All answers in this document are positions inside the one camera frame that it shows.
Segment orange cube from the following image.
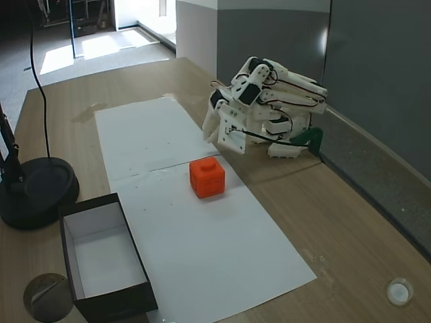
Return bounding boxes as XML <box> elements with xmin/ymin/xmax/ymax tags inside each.
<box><xmin>189</xmin><ymin>155</ymin><xmax>227</xmax><ymax>201</ymax></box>

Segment brown cardboard box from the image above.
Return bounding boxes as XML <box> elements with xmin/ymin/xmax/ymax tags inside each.
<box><xmin>59</xmin><ymin>192</ymin><xmax>160</xmax><ymax>323</ymax></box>

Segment white paper sheet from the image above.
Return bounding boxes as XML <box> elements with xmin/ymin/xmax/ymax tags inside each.
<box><xmin>110</xmin><ymin>153</ymin><xmax>318</xmax><ymax>320</ymax></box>
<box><xmin>94</xmin><ymin>96</ymin><xmax>222</xmax><ymax>181</ymax></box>

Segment green table clamp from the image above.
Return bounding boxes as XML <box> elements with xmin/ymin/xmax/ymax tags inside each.
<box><xmin>290</xmin><ymin>127</ymin><xmax>325</xmax><ymax>156</ymax></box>

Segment black lamp stand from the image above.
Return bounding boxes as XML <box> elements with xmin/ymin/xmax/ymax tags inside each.
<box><xmin>0</xmin><ymin>100</ymin><xmax>81</xmax><ymax>231</ymax></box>

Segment small white round cap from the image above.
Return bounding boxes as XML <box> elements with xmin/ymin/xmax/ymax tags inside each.
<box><xmin>386</xmin><ymin>277</ymin><xmax>414</xmax><ymax>306</ymax></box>

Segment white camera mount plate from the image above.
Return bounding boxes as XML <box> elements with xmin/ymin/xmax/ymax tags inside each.
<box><xmin>217</xmin><ymin>106</ymin><xmax>249</xmax><ymax>156</ymax></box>

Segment black camera cable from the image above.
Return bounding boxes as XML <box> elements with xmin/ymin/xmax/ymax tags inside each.
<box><xmin>241</xmin><ymin>131</ymin><xmax>311</xmax><ymax>147</ymax></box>

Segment dark metal door frame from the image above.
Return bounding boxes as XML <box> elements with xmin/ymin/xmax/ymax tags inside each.
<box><xmin>68</xmin><ymin>0</ymin><xmax>85</xmax><ymax>59</ymax></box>

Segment black lamp cable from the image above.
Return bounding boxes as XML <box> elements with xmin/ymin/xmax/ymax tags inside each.
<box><xmin>29</xmin><ymin>0</ymin><xmax>52</xmax><ymax>159</ymax></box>

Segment round table cable grommet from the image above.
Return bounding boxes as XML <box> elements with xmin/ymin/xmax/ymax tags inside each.
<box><xmin>23</xmin><ymin>273</ymin><xmax>74</xmax><ymax>323</ymax></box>

